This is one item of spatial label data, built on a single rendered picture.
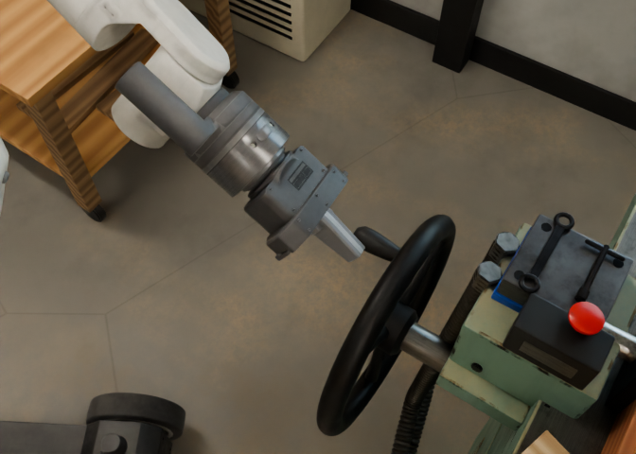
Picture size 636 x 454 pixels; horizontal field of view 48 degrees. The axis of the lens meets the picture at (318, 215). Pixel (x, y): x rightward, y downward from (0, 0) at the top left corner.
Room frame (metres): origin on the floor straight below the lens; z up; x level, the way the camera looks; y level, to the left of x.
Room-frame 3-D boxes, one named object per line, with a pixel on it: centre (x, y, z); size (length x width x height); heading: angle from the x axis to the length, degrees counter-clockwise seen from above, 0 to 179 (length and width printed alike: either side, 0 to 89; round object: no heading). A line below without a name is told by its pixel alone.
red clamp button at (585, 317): (0.25, -0.23, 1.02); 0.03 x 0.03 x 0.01
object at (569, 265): (0.29, -0.23, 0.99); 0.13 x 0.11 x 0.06; 147
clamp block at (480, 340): (0.29, -0.23, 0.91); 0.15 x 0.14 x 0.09; 147
